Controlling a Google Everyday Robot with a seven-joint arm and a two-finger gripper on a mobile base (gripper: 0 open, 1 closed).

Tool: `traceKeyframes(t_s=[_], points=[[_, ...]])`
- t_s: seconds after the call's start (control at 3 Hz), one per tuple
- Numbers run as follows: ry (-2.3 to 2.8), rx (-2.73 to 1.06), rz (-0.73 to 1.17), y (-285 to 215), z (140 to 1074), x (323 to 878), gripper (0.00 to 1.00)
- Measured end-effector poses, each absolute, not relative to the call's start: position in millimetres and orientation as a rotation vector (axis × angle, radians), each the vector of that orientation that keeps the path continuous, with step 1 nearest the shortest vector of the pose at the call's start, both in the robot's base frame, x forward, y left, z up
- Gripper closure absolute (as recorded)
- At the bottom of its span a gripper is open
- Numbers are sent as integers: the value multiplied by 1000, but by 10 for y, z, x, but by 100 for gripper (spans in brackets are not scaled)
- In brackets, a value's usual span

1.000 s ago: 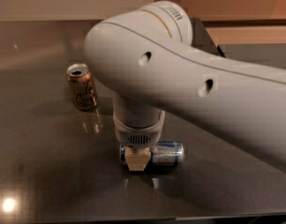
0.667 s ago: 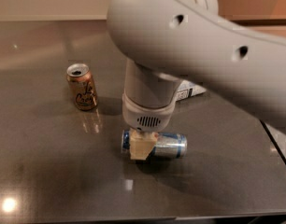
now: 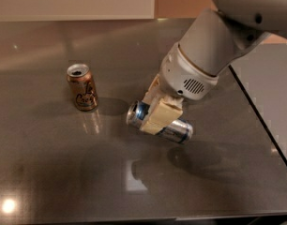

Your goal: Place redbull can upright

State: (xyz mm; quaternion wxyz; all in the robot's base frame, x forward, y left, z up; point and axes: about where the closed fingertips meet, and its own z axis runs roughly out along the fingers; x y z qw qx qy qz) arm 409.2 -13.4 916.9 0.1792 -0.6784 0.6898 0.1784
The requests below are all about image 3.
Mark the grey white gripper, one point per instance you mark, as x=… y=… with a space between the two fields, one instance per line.
x=183 y=74

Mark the blue silver Red Bull can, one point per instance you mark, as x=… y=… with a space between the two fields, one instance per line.
x=178 y=131

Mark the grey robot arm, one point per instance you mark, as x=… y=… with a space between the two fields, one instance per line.
x=216 y=38

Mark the copper LaCroix can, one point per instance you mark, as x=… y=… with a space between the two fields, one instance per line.
x=82 y=86

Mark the grey side table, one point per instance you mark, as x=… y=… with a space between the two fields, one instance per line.
x=262 y=74

